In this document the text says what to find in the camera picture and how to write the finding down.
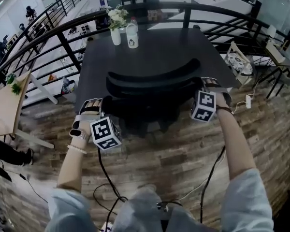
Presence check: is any white printed jug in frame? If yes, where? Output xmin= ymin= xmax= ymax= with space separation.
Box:
xmin=125 ymin=23 xmax=139 ymax=49

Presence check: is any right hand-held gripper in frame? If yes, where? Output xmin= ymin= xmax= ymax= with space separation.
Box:
xmin=191 ymin=77 xmax=231 ymax=123

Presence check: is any white vase with flowers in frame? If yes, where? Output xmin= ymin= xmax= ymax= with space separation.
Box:
xmin=107 ymin=5 xmax=129 ymax=46

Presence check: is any light wooden table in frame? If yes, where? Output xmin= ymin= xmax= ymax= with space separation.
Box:
xmin=0 ymin=70 xmax=55 ymax=149

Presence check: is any person's right forearm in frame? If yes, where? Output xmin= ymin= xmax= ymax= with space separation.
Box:
xmin=216 ymin=107 xmax=257 ymax=181

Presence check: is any dark wrist band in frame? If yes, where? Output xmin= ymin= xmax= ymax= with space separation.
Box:
xmin=216 ymin=106 xmax=233 ymax=115

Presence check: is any person's grey clothing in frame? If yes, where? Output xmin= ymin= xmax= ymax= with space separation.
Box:
xmin=45 ymin=168 xmax=274 ymax=232

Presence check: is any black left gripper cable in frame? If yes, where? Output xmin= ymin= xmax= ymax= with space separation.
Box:
xmin=93 ymin=147 xmax=129 ymax=232

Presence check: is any person's left hand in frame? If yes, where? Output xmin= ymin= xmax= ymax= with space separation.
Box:
xmin=83 ymin=100 xmax=102 ymax=110

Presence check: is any white cable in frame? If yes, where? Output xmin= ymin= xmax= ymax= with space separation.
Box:
xmin=233 ymin=101 xmax=247 ymax=113

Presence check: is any grey trash bin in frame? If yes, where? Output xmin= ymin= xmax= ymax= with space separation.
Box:
xmin=61 ymin=77 xmax=77 ymax=102

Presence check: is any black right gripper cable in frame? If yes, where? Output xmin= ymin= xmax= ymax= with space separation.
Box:
xmin=199 ymin=146 xmax=227 ymax=223

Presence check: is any pearl bracelet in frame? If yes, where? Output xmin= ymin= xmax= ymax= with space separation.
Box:
xmin=67 ymin=144 xmax=87 ymax=155

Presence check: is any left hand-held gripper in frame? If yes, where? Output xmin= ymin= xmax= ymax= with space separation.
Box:
xmin=72 ymin=98 xmax=123 ymax=151

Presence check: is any table with black legs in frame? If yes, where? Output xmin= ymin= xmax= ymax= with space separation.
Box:
xmin=252 ymin=23 xmax=290 ymax=100

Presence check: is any white wooden cushioned chair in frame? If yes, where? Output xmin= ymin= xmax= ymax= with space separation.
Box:
xmin=223 ymin=41 xmax=255 ymax=89

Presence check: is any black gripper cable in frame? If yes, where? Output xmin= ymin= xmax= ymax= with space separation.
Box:
xmin=93 ymin=147 xmax=129 ymax=232
xmin=199 ymin=146 xmax=227 ymax=223

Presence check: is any small leafy green plant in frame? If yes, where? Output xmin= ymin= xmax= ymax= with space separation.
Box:
xmin=11 ymin=82 xmax=23 ymax=96

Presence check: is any dark desk with white legs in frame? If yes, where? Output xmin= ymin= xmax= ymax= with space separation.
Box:
xmin=73 ymin=28 xmax=239 ymax=115

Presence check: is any green round potted plant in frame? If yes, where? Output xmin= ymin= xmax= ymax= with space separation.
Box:
xmin=5 ymin=72 xmax=16 ymax=85

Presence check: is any black armrest office chair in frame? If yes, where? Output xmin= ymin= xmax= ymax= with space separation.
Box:
xmin=101 ymin=58 xmax=203 ymax=145

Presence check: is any person's right hand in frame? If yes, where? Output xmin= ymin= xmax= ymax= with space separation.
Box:
xmin=204 ymin=78 xmax=231 ymax=109

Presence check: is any black floor cable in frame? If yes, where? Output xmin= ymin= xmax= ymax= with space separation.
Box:
xmin=0 ymin=158 xmax=49 ymax=204

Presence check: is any person's left forearm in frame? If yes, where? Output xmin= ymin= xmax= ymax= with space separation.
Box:
xmin=57 ymin=122 xmax=92 ymax=193

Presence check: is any black metal railing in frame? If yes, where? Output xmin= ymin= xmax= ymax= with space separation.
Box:
xmin=0 ymin=1 xmax=290 ymax=101

